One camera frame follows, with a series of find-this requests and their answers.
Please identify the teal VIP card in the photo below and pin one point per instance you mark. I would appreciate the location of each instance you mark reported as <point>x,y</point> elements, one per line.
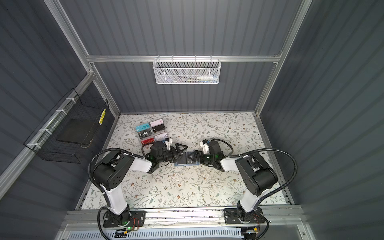
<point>143,127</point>

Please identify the blue leather card wallet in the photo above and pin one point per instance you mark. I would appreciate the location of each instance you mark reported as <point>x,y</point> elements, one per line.
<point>179,165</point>

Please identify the pink VIP card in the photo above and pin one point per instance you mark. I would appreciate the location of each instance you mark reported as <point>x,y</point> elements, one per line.
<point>156,123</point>

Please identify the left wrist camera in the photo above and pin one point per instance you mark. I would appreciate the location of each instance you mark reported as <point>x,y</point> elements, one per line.
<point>168,142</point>

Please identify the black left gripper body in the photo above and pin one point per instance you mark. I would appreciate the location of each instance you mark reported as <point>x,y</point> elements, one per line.
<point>167,155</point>

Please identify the black wire wall basket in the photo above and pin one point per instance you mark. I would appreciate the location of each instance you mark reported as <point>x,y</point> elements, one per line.
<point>43,141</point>

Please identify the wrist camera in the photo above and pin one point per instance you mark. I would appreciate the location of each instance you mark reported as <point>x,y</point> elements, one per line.
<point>204,146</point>
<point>168,142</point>

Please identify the white diamond VIP card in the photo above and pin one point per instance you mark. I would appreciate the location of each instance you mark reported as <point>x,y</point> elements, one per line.
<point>161,137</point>

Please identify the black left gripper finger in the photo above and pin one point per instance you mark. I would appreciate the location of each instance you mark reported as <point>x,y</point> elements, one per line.
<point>178,158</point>
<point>181,147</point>

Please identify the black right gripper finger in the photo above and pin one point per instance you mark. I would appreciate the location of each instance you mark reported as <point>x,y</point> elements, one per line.
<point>195,153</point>
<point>192,161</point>

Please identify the yellow marker pen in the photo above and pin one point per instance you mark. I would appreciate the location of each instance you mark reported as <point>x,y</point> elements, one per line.
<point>102,116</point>

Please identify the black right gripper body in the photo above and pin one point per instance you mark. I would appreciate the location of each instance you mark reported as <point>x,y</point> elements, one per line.
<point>207,159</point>

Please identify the clear acrylic card display stand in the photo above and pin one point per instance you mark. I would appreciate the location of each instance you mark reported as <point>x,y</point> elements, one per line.
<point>153,135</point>

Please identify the pens in white basket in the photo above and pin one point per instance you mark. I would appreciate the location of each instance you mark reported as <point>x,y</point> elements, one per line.
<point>209,79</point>

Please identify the black pad in basket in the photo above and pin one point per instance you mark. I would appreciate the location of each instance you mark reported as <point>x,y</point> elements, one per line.
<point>77,132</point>

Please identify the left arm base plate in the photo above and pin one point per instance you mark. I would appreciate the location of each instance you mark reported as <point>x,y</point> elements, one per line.
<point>128,219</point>

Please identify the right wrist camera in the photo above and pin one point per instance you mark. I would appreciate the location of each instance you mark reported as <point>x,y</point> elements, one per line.
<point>204,146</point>

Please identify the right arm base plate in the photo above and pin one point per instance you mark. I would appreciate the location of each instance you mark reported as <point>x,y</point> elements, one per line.
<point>237,216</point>

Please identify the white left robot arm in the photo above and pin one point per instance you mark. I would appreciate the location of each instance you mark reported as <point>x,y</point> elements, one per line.
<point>107,169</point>

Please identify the white wire mesh basket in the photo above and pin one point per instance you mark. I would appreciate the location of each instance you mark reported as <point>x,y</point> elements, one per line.
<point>164,70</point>

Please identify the black gold-line VIP card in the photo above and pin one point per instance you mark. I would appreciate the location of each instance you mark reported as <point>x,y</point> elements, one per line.
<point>159,128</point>

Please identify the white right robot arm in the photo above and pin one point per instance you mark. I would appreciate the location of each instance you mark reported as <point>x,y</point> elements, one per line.
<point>258,176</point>

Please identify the black silver VIP card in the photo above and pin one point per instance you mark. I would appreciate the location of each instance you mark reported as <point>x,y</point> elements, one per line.
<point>144,134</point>

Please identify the red VIP card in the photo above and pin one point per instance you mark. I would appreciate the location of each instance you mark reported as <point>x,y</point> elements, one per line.
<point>147,141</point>

